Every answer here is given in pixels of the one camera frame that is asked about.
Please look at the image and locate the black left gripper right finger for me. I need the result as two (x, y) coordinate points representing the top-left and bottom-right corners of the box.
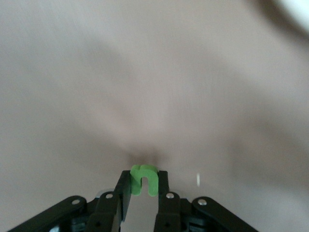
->
(154, 170), (259, 232)

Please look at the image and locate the beige plate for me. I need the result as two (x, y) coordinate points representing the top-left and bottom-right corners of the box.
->
(275, 0), (309, 37)

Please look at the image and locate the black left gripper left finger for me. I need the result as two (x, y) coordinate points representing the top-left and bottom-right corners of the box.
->
(7, 170), (132, 232)

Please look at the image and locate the green foam letter n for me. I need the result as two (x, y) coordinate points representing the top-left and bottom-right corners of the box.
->
(129, 164), (160, 197)

